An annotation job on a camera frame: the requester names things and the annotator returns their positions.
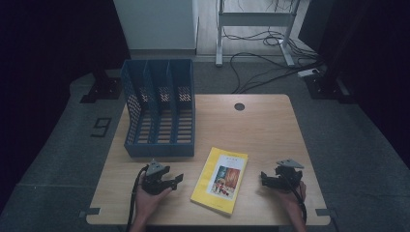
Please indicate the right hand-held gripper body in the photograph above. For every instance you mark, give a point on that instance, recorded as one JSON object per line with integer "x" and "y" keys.
{"x": 288, "y": 177}

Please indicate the blue plastic file rack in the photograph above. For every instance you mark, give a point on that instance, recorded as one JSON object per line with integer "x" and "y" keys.
{"x": 161, "y": 150}

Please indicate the white metal desk frame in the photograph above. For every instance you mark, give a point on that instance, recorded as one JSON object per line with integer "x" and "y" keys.
{"x": 254, "y": 18}

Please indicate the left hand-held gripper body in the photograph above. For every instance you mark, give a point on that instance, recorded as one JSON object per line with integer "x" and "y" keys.
{"x": 154, "y": 183}

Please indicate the dark round table grommet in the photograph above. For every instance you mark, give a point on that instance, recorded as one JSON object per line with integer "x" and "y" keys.
{"x": 239, "y": 106}

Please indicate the person's left hand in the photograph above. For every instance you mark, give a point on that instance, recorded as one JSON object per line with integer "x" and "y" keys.
{"x": 146, "y": 204}

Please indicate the yellow book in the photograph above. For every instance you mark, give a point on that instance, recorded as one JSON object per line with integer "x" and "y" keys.
{"x": 206, "y": 180}

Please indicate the dark curtain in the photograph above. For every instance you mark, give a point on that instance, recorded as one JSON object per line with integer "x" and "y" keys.
{"x": 38, "y": 64}
{"x": 374, "y": 64}

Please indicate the person's right hand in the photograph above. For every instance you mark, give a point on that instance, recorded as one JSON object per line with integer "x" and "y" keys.
{"x": 295, "y": 199}

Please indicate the white power strip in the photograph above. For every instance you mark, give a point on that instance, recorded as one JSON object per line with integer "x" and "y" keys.
{"x": 308, "y": 72}

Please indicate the black stand base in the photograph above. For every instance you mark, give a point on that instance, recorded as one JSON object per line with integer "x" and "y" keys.
{"x": 325, "y": 87}
{"x": 104, "y": 90}

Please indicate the white cabinet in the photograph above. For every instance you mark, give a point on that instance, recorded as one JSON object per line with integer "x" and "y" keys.
{"x": 158, "y": 25}

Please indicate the grey tape strip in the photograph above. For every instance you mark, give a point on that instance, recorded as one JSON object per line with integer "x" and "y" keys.
{"x": 325, "y": 212}
{"x": 90, "y": 212}

